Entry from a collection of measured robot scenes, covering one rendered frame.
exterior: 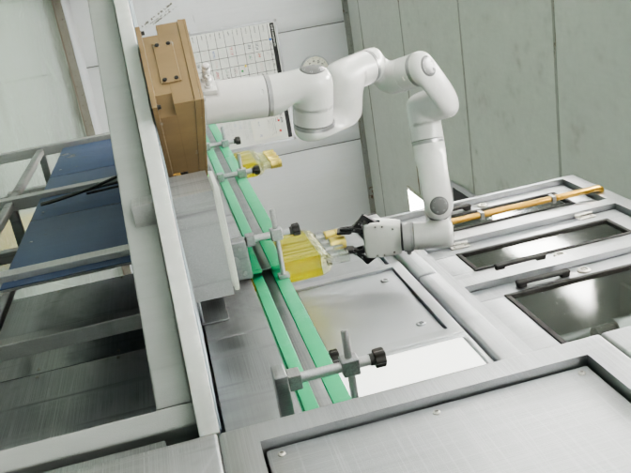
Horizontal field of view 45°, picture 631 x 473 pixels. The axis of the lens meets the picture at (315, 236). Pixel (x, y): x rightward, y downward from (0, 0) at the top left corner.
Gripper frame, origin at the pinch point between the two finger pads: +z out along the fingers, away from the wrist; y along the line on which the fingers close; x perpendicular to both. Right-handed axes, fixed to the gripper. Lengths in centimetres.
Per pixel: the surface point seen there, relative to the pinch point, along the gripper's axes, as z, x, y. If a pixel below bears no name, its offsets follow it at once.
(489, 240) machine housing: -41, -29, -17
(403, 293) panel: -14.7, 10.7, -11.1
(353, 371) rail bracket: -9, 91, 21
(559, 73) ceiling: -96, -208, -12
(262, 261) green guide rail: 17.8, 23.6, 6.9
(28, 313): 98, -5, -20
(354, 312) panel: -2.3, 18.7, -11.2
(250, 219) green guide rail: 21.7, 12.5, 13.4
